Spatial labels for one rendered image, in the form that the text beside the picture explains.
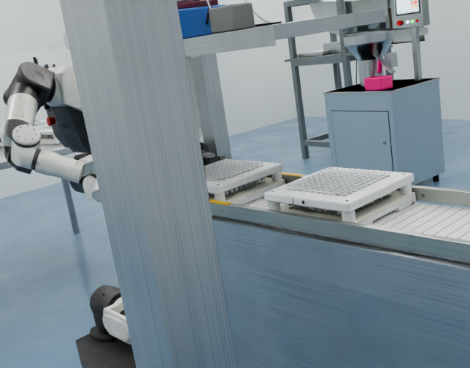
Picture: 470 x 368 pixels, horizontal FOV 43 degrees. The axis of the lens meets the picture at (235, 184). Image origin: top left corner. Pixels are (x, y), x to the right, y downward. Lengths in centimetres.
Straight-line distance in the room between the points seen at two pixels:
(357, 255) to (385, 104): 304
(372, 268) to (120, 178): 84
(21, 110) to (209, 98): 57
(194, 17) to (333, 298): 77
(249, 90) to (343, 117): 383
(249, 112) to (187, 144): 774
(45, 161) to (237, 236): 64
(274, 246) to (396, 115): 292
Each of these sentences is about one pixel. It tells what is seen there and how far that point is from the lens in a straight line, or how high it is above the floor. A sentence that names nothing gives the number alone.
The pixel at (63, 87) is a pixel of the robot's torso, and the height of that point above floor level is 118.
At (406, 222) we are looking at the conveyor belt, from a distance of 131.
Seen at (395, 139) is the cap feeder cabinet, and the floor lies 42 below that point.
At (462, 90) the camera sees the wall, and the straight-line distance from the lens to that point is 712.
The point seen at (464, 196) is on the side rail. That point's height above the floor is 86.
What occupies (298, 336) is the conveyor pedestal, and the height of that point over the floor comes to 53.
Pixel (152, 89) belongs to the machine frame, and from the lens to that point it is 42.
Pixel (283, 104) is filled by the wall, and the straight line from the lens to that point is 858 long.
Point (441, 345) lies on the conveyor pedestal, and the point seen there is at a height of 63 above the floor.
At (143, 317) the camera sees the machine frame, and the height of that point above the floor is 106.
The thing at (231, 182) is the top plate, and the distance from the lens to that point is 154.
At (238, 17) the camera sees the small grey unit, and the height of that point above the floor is 130.
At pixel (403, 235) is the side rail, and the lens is 115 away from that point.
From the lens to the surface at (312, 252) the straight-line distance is 130.
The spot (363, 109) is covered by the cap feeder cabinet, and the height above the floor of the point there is 63.
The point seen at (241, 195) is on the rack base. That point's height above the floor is 86.
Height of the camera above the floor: 126
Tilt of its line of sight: 14 degrees down
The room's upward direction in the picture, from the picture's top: 9 degrees counter-clockwise
